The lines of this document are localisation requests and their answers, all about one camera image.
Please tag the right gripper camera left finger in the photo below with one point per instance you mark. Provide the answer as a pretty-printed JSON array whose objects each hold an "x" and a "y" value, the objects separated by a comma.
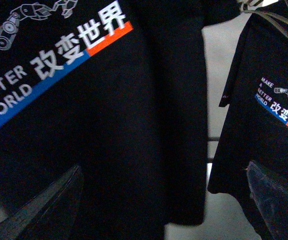
[{"x": 48, "y": 216}]

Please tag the upper rack crossbar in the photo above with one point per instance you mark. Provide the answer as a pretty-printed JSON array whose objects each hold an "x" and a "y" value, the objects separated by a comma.
[{"x": 213, "y": 139}]

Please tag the rack crossbar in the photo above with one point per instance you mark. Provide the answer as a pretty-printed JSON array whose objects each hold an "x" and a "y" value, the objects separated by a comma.
[
  {"x": 213, "y": 139},
  {"x": 210, "y": 160}
]

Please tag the black t-shirt small logo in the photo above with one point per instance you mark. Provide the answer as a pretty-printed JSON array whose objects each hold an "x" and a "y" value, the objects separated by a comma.
[{"x": 118, "y": 87}]

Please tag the black t-shirt slogan print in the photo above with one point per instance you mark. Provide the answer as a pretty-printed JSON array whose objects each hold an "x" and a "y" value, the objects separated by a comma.
[{"x": 256, "y": 124}]

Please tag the lower rack crossbar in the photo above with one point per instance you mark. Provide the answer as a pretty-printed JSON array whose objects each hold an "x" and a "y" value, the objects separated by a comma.
[{"x": 210, "y": 160}]

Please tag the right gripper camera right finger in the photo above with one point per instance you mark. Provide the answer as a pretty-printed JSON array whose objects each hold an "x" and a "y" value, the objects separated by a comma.
[{"x": 270, "y": 193}]

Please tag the grey hanger of slogan shirt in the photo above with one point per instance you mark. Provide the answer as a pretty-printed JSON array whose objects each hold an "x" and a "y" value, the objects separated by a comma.
[{"x": 278, "y": 21}]

